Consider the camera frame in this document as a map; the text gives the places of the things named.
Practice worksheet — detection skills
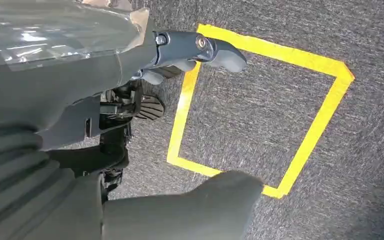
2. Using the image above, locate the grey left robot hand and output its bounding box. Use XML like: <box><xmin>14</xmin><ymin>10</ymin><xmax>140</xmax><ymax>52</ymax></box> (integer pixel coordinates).
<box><xmin>0</xmin><ymin>0</ymin><xmax>265</xmax><ymax>240</ymax></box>

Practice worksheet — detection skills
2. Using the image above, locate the ribbed grey left arm sleeve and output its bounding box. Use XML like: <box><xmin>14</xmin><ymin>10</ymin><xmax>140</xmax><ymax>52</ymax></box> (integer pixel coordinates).
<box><xmin>0</xmin><ymin>125</ymin><xmax>79</xmax><ymax>240</ymax></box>

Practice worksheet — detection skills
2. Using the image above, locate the yellow floor tape square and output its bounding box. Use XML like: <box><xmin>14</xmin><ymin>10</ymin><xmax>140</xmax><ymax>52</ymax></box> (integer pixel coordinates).
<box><xmin>166</xmin><ymin>23</ymin><xmax>356</xmax><ymax>200</ymax></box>

